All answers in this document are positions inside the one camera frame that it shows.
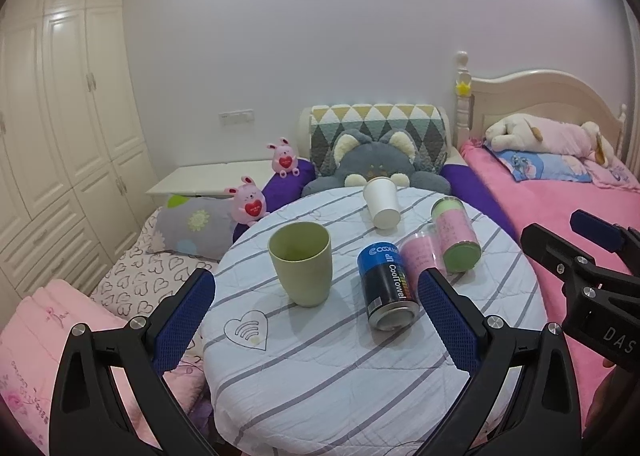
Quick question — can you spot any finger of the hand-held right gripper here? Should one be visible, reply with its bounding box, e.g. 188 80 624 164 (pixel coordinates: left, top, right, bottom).
570 209 640 259
520 223 601 299

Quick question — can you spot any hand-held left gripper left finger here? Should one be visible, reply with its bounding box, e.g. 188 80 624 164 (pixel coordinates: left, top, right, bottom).
49 267 217 456

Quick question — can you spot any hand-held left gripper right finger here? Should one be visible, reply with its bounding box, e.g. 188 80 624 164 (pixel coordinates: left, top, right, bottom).
417 267 586 456

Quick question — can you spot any white paper cup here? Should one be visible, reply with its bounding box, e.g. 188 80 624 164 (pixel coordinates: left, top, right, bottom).
362 177 402 230

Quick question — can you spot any person's right forearm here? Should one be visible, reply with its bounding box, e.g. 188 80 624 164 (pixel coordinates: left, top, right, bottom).
586 368 640 456

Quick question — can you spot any green plastic cup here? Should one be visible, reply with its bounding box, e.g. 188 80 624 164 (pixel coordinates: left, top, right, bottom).
267 223 332 307

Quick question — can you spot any pink bed blanket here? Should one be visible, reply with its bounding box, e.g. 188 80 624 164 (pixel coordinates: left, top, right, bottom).
460 138 640 456

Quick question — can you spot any pink printed pillow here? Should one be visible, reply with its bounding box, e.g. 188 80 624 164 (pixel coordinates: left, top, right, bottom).
582 156 635 191

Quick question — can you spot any heart print bed sheet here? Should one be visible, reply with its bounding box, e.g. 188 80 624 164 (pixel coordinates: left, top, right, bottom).
90 208 221 331

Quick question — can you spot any clear pink canister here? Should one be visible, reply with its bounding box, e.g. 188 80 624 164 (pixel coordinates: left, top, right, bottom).
401 231 446 287

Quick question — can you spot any blue and black can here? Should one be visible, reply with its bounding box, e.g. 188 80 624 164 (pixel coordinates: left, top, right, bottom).
356 242 420 331

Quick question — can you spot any blue cartoon pillow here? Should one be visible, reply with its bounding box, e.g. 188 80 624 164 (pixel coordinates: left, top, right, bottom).
492 148 596 184

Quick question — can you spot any pink canister with green ends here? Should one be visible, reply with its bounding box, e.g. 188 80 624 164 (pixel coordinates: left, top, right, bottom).
431 196 482 273

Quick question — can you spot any grey flower pillow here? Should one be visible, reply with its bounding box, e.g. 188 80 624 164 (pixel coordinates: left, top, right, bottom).
150 194 241 263

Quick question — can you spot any white and pink plush dog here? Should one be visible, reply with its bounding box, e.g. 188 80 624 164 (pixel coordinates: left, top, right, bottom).
484 116 617 167

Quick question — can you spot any striped round table cover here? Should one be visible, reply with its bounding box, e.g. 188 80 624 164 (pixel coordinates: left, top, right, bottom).
202 185 543 456

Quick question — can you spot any large pink bunny plush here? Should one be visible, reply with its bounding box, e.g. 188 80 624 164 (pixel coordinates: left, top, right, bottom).
224 176 271 227

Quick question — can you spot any white side table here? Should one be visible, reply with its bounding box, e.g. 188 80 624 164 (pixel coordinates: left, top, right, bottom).
145 159 276 197

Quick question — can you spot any cream wooden bed headboard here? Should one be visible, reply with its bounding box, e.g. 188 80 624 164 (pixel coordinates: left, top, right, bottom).
454 50 628 161

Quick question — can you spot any folded pink floral blanket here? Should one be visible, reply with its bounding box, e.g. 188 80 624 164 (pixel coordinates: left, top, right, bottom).
0 278 211 447

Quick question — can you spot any grey cat plush cushion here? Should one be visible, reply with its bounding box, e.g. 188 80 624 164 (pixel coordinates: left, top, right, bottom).
301 130 453 197

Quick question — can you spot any small pink bunny plush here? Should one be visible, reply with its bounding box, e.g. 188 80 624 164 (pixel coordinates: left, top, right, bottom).
266 138 300 179

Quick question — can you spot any diamond pattern quilted cover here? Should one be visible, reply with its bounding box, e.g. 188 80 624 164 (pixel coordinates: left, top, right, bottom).
308 104 449 177

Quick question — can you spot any cream wardrobe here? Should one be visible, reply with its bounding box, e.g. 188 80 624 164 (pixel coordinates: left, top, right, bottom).
0 0 158 327

